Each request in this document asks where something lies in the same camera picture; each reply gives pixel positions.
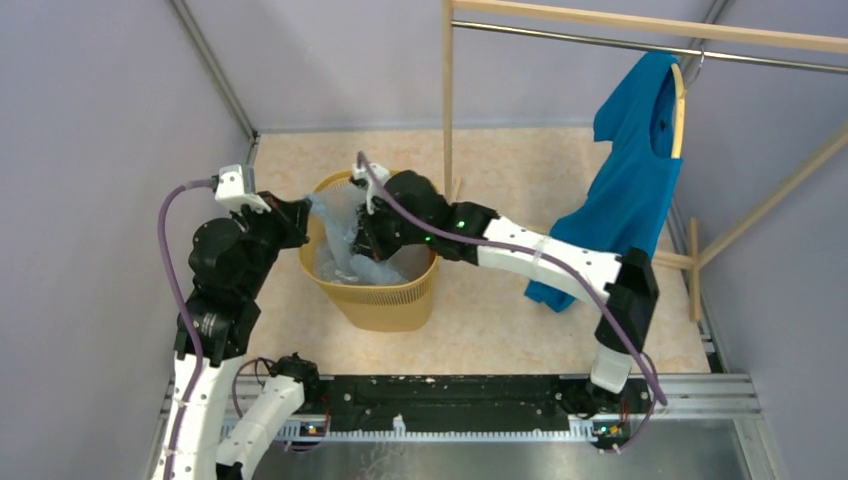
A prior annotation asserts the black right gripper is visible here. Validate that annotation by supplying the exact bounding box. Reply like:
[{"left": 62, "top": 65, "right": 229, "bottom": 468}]
[{"left": 351, "top": 195, "right": 431, "bottom": 265}]

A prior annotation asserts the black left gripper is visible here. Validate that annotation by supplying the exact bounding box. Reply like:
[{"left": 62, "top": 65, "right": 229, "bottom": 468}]
[{"left": 232, "top": 187, "right": 313, "bottom": 294}]

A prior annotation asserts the blue t-shirt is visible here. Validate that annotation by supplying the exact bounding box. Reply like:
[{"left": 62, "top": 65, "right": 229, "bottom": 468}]
[{"left": 524, "top": 51, "right": 685, "bottom": 315}]

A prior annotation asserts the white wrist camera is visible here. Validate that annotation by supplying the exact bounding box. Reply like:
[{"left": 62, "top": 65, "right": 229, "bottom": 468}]
[
  {"left": 350, "top": 161, "right": 392, "bottom": 215},
  {"left": 214, "top": 164, "right": 271, "bottom": 214}
]

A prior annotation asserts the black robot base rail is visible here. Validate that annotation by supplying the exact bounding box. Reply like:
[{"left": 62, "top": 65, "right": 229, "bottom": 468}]
[{"left": 298, "top": 375, "right": 650, "bottom": 433}]

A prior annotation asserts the white slotted cable duct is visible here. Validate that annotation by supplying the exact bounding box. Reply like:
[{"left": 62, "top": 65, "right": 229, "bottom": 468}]
[{"left": 274, "top": 415, "right": 629, "bottom": 445}]

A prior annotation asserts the yellow plastic trash bin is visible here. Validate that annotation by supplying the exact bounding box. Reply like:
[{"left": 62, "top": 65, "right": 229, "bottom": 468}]
[{"left": 299, "top": 171, "right": 438, "bottom": 332}]

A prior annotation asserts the light blue plastic trash bag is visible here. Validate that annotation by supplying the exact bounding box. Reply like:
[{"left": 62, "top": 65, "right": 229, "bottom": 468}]
[{"left": 309, "top": 184, "right": 430, "bottom": 286}]

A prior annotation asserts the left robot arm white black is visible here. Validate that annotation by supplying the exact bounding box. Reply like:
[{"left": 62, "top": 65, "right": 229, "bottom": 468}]
[{"left": 152, "top": 192, "right": 326, "bottom": 479}]

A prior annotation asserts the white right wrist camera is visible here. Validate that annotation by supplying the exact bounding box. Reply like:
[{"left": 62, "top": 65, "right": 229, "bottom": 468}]
[{"left": 350, "top": 161, "right": 392, "bottom": 215}]

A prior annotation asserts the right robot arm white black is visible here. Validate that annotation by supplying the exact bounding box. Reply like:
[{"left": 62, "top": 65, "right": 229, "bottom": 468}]
[{"left": 350, "top": 164, "right": 667, "bottom": 412}]

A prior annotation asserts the wooden clothes hanger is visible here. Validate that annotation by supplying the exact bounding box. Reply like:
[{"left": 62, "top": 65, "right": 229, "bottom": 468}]
[{"left": 670, "top": 48, "right": 706, "bottom": 159}]

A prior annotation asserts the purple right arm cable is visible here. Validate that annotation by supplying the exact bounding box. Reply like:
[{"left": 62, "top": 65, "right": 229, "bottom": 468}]
[{"left": 356, "top": 150, "right": 669, "bottom": 454}]

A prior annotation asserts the wooden clothes rack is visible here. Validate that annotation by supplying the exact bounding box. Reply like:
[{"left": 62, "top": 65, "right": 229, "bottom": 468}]
[{"left": 441, "top": 1, "right": 847, "bottom": 323}]

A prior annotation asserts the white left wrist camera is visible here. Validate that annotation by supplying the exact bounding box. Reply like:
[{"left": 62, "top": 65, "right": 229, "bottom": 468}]
[{"left": 214, "top": 164, "right": 271, "bottom": 214}]

